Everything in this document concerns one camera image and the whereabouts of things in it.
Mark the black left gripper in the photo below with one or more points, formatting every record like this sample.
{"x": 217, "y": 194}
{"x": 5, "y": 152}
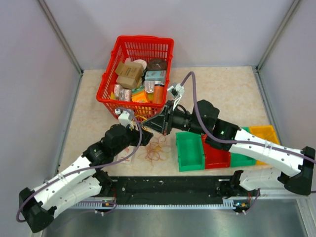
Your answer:
{"x": 146, "y": 136}

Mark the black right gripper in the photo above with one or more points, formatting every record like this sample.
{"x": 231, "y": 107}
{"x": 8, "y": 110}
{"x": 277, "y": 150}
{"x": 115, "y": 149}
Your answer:
{"x": 157, "y": 123}

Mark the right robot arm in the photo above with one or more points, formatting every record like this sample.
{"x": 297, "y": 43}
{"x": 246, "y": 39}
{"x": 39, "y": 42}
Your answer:
{"x": 290, "y": 168}

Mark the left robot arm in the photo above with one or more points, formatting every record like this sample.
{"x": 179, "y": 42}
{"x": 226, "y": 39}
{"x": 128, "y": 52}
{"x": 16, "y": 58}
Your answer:
{"x": 38, "y": 207}

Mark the white tissue pack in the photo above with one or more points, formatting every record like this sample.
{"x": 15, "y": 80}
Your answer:
{"x": 127, "y": 151}

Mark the orange yellow sticky notes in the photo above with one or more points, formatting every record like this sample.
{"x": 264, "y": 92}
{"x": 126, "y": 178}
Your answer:
{"x": 139, "y": 96}

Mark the orange bottle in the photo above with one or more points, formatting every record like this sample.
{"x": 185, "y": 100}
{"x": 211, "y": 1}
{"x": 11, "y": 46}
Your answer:
{"x": 158, "y": 93}

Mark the silver foil snack pack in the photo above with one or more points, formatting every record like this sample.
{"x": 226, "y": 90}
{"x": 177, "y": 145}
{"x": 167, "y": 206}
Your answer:
{"x": 149, "y": 85}

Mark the left green plastic bin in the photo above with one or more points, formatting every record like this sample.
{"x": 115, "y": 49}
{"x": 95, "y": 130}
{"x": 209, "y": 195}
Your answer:
{"x": 190, "y": 151}

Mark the green plastic bin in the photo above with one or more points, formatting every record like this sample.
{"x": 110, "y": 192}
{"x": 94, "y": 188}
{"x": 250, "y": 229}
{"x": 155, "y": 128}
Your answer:
{"x": 190, "y": 151}
{"x": 238, "y": 160}

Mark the pink wrapped snack pack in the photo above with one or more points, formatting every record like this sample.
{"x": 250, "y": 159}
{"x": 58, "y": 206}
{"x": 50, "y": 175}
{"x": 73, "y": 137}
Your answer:
{"x": 122, "y": 94}

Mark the teal snack box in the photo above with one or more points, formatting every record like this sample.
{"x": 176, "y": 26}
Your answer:
{"x": 155, "y": 75}

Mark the small brown cardboard box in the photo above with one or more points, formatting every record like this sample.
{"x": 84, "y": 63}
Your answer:
{"x": 128, "y": 83}

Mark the white round plate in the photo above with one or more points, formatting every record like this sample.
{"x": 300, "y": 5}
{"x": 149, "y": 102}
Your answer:
{"x": 139, "y": 61}

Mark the red plastic bin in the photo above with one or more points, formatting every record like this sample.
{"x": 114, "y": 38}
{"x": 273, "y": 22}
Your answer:
{"x": 215, "y": 158}

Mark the red plastic shopping basket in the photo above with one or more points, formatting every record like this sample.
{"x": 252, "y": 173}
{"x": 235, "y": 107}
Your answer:
{"x": 135, "y": 47}

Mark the right green plastic bin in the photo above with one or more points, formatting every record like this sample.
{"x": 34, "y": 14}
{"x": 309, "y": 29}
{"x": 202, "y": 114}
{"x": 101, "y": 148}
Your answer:
{"x": 238, "y": 160}

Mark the yellow plastic bin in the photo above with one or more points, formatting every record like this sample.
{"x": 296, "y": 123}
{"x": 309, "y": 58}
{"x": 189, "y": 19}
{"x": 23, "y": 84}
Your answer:
{"x": 266, "y": 132}

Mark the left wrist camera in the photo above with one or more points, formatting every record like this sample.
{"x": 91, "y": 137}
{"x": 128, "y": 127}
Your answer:
{"x": 125, "y": 118}

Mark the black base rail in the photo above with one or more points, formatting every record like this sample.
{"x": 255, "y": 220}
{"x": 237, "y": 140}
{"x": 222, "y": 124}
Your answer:
{"x": 173, "y": 190}

